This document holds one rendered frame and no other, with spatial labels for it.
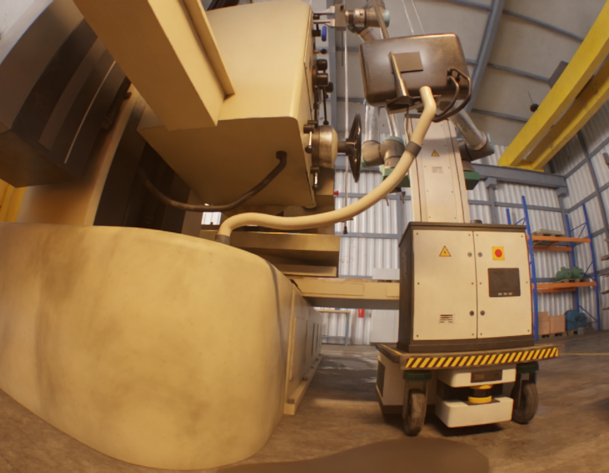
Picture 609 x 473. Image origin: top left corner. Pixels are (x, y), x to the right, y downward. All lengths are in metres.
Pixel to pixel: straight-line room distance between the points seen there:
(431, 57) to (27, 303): 1.45
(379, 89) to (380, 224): 8.45
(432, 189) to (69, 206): 1.78
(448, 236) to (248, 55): 1.11
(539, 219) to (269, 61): 11.24
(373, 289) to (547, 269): 9.98
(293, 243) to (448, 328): 1.03
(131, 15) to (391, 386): 1.50
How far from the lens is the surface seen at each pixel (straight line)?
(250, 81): 1.20
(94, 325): 0.82
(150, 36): 0.87
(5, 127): 0.93
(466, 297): 1.25
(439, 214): 1.78
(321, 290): 1.89
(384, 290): 1.92
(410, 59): 1.00
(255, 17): 1.60
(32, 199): 1.43
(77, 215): 1.12
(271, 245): 1.81
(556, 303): 11.62
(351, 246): 9.05
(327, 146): 1.49
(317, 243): 1.78
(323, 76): 1.55
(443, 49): 1.03
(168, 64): 0.92
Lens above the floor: 0.40
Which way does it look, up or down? 17 degrees up
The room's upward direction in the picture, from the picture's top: 4 degrees clockwise
